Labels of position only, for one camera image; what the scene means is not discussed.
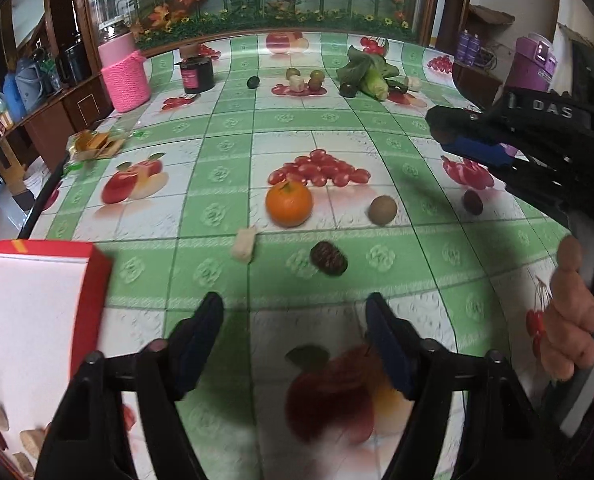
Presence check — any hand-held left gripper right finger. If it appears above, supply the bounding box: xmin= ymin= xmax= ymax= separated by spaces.
xmin=366 ymin=291 xmax=552 ymax=480

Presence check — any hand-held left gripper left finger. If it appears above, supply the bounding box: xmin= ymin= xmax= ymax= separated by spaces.
xmin=34 ymin=291 xmax=224 ymax=480

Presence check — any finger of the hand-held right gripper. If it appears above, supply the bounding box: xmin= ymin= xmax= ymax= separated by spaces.
xmin=442 ymin=135 xmax=516 ymax=169
xmin=425 ymin=105 xmax=512 ymax=144

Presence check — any red and white box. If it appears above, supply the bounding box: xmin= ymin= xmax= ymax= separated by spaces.
xmin=0 ymin=240 xmax=114 ymax=480

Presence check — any person's right hand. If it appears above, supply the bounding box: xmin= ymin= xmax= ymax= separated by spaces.
xmin=541 ymin=235 xmax=594 ymax=382

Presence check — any wooden side cabinet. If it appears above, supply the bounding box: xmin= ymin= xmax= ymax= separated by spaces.
xmin=452 ymin=5 xmax=518 ymax=111

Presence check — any purple thermos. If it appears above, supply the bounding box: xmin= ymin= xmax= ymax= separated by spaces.
xmin=506 ymin=34 xmax=558 ymax=93

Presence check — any green bok choy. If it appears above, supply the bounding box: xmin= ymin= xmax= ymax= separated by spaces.
xmin=336 ymin=46 xmax=403 ymax=102

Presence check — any small beige chunk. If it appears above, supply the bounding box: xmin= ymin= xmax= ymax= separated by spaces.
xmin=230 ymin=226 xmax=258 ymax=263

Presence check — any dark wrinkled fruit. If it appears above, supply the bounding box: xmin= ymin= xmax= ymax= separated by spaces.
xmin=309 ymin=241 xmax=349 ymax=277

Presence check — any orange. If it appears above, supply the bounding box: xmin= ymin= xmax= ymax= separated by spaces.
xmin=265 ymin=180 xmax=314 ymax=228

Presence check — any green printed tablecloth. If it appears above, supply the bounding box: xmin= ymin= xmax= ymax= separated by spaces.
xmin=17 ymin=30 xmax=594 ymax=480

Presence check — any clear snack package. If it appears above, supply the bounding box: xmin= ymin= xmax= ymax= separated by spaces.
xmin=67 ymin=129 xmax=128 ymax=162

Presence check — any artificial flower display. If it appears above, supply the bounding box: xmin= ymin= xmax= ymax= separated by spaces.
xmin=84 ymin=0 xmax=443 ymax=56

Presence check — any wooden display cabinet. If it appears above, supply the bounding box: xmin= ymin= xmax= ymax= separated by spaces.
xmin=0 ymin=0 xmax=143 ymax=201

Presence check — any dark jar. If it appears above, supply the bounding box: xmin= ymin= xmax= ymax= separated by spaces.
xmin=179 ymin=45 xmax=215 ymax=94

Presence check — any pink knitted jar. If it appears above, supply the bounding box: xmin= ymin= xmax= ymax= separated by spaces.
xmin=97 ymin=32 xmax=152 ymax=113

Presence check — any black kettle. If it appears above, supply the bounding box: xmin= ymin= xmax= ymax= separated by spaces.
xmin=54 ymin=42 xmax=90 ymax=86

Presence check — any blue bag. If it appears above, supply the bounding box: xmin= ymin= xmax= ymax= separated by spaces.
xmin=2 ymin=72 xmax=28 ymax=121

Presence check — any grey bag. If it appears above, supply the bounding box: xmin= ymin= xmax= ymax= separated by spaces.
xmin=17 ymin=57 xmax=53 ymax=111

